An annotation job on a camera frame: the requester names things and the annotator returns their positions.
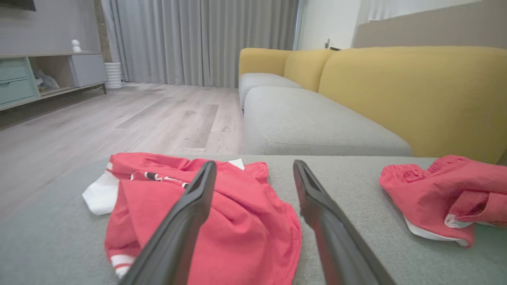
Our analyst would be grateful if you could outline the low TV cabinet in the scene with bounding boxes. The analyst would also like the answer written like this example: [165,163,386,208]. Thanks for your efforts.
[0,51,107,112]

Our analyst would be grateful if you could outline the grey pleated curtain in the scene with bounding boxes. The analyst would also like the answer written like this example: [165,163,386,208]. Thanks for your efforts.
[101,0,299,88]

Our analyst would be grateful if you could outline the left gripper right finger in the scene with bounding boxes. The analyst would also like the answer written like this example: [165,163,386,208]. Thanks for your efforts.
[292,160,396,285]

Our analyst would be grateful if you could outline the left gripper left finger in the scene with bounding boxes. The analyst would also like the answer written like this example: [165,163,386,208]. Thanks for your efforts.
[119,160,217,285]

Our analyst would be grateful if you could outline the red Bulls shorts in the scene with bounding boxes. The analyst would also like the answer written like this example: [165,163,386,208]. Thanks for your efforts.
[379,155,507,248]

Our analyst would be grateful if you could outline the yellow and grey sofa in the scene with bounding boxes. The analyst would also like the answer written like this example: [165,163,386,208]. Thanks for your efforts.
[238,46,507,165]

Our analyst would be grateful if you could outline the grey soft toy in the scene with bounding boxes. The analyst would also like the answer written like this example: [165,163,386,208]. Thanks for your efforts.
[34,69,61,91]

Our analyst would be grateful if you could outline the beige upholstered panel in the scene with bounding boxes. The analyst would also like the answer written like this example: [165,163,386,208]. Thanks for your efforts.
[353,0,507,50]

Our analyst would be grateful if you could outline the white ribbed bin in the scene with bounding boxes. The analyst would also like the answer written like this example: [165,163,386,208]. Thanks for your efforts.
[104,62,124,90]

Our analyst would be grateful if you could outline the red Bulls basketball jersey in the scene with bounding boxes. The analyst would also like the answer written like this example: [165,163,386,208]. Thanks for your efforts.
[82,152,303,285]

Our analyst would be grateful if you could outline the dark television screen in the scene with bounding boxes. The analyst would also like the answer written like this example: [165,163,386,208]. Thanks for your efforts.
[0,0,36,11]

